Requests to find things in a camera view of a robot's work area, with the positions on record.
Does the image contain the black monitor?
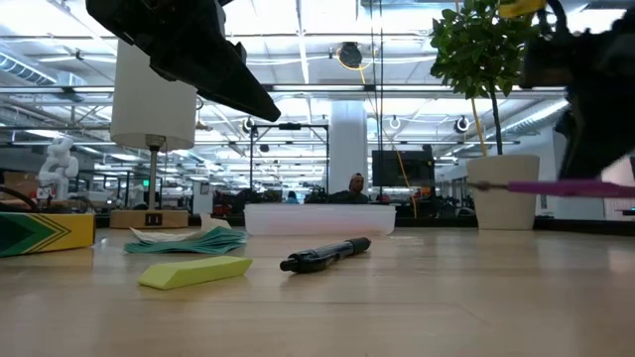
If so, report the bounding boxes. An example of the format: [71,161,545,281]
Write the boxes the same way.
[371,144,437,188]

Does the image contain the clear purple-lid pencil case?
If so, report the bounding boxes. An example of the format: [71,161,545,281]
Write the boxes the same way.
[242,202,397,237]

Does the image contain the black hanging cable with coil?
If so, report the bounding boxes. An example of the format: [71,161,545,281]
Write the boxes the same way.
[368,0,386,202]

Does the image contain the potted green plant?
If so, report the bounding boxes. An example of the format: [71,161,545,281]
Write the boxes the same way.
[429,0,547,232]

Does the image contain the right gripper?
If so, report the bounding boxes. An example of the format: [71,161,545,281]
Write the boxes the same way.
[520,7,635,181]

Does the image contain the orange drooping cable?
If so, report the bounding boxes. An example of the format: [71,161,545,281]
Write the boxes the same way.
[381,129,419,219]

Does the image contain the white building column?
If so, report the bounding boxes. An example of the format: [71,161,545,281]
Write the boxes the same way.
[327,101,369,205]

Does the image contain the yellow green crayon box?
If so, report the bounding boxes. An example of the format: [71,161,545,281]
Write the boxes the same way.
[0,211,96,259]

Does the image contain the white shade table lamp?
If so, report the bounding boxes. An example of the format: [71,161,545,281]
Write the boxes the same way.
[108,39,199,230]

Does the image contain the black background rig stand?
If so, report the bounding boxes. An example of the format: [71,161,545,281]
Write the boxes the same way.
[249,122,330,192]

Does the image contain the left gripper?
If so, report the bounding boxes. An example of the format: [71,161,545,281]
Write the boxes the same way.
[86,0,282,123]

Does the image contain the yellow cable tag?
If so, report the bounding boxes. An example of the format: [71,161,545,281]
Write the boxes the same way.
[498,0,548,20]

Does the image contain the yellow-green eraser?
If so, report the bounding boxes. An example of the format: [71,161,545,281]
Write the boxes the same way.
[137,255,254,292]

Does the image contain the white robot figure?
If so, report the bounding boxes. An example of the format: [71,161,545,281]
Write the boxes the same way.
[37,136,80,202]

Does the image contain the black marker pen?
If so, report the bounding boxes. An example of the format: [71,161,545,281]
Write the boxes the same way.
[279,236,372,275]

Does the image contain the purple scissors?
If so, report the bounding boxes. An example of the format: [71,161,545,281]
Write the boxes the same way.
[467,178,635,200]

